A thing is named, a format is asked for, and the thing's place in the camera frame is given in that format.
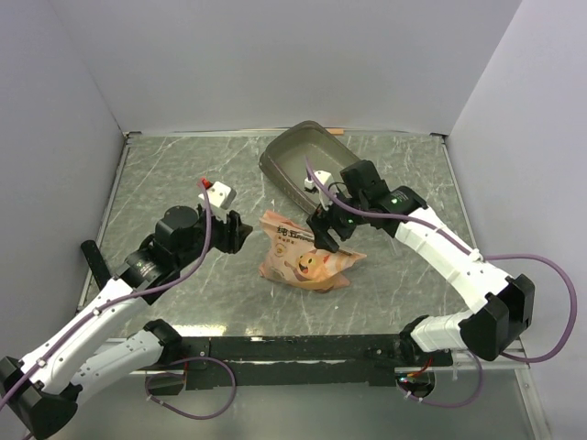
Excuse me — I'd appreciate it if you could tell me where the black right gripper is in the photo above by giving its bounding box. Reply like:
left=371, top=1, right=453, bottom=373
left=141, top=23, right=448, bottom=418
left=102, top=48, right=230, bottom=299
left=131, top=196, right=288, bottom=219
left=306, top=183, right=368, bottom=254

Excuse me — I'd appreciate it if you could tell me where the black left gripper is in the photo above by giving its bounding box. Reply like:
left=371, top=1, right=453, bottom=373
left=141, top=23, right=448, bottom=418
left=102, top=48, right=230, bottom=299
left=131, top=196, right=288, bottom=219
left=175, top=204, right=252, bottom=269

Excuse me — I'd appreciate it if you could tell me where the orange cat litter bag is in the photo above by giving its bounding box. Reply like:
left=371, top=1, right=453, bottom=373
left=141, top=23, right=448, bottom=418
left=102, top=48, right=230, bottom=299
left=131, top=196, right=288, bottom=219
left=259, top=210, right=366, bottom=293

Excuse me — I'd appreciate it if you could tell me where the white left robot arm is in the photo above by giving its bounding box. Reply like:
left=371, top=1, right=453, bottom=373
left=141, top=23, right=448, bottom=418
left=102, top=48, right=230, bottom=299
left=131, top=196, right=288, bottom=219
left=1, top=206, right=253, bottom=439

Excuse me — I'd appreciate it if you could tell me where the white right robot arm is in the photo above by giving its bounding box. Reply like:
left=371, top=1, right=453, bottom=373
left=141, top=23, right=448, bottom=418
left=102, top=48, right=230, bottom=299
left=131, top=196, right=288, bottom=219
left=304, top=159, right=535, bottom=365

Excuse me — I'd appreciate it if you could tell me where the grey plastic litter box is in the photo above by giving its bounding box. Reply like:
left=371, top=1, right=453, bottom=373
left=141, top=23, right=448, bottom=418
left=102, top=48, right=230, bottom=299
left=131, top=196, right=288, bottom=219
left=259, top=120, right=360, bottom=214

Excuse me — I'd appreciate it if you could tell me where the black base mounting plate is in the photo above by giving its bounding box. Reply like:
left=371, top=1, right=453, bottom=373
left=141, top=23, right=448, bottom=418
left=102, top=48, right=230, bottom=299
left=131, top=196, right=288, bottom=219
left=174, top=334, right=453, bottom=387

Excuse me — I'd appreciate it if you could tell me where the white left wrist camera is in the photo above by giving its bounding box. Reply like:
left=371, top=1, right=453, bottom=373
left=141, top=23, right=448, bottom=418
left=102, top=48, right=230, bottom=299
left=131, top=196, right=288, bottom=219
left=201, top=178, right=237, bottom=222

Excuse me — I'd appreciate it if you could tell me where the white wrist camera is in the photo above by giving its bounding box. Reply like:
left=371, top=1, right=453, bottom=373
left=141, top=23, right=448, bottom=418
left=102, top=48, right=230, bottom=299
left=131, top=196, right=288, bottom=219
left=201, top=178, right=237, bottom=222
left=304, top=170, right=335, bottom=211

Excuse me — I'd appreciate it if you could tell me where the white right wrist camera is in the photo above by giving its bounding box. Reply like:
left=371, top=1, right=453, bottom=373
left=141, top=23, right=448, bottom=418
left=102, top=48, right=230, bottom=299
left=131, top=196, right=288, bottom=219
left=304, top=170, right=335, bottom=211

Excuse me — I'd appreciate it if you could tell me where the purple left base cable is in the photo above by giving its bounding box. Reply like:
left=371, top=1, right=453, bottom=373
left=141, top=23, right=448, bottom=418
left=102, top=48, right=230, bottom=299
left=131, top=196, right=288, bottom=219
left=144, top=356, right=237, bottom=419

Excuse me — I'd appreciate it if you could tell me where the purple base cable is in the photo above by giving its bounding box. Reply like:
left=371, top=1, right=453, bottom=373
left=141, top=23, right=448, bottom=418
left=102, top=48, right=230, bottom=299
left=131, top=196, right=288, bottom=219
left=144, top=356, right=237, bottom=419
left=396, top=350, right=483, bottom=408

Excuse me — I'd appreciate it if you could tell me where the black perforated bracket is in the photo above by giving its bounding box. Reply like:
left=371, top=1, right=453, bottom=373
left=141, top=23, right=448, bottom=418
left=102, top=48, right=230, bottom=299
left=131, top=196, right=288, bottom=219
left=80, top=240, right=112, bottom=291

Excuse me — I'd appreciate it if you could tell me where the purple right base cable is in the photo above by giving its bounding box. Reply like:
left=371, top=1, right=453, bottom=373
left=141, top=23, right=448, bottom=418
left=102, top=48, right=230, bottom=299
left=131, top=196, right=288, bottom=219
left=396, top=350, right=483, bottom=408

